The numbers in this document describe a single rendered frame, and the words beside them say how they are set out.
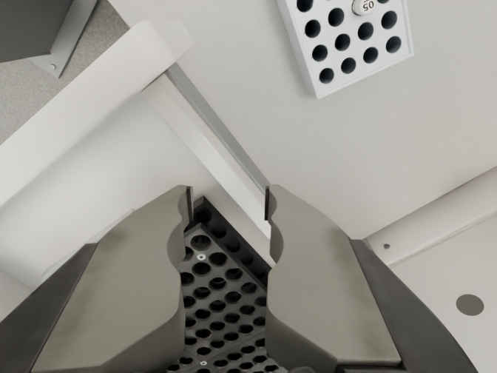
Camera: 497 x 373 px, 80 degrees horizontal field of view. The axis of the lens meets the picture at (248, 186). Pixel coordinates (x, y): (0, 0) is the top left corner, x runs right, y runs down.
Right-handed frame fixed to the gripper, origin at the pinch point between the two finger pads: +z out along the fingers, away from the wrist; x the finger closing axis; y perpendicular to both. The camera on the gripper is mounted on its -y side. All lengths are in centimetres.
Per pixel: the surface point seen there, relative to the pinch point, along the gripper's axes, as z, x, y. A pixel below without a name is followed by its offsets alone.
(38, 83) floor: 92, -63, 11
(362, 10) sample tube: 13.3, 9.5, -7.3
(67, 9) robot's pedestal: 89, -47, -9
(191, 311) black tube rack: 3.9, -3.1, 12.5
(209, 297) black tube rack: 4.0, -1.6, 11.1
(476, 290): 8.4, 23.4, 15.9
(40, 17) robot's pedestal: 77, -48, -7
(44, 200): 9.8, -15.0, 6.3
